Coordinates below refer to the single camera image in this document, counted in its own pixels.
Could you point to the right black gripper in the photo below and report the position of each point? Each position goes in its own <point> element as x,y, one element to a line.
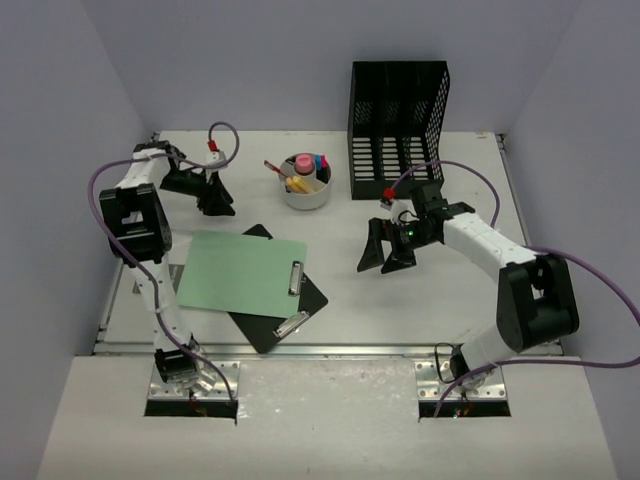
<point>374,255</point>

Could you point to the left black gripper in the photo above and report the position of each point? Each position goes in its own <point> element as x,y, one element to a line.
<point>204,189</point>

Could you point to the red pen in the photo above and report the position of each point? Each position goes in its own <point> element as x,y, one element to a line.
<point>275,169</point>

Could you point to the green clipboard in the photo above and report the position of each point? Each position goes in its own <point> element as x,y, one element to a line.
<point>202,282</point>

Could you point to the yellow highlighter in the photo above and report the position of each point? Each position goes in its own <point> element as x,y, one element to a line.
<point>303,185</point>

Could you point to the pink capped glue stick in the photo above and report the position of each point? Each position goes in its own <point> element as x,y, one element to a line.
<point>304,165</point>

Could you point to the black pink highlighter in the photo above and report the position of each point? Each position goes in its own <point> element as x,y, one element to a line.
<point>323,171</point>

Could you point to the black blue highlighter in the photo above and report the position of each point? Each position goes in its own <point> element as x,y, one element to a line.
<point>318,166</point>

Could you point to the pale orange highlighter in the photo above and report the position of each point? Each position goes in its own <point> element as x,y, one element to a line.
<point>292,186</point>

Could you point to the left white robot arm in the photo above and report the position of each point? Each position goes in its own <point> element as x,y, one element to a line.
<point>133,218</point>

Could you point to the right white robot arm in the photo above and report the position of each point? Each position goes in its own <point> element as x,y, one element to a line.
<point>535,297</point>

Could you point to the white round desk organizer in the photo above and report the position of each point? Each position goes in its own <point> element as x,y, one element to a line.
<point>303,202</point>

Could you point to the grey booklet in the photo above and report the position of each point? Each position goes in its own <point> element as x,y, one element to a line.
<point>175,271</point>

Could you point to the black mesh file organizer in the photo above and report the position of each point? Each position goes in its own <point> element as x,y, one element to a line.
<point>396,115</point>

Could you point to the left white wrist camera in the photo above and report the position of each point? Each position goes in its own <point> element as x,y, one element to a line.
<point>215,161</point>

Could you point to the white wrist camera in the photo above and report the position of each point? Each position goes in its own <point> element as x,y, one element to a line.
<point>398,210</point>
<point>215,161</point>

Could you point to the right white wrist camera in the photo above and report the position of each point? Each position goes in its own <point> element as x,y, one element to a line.
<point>398,210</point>

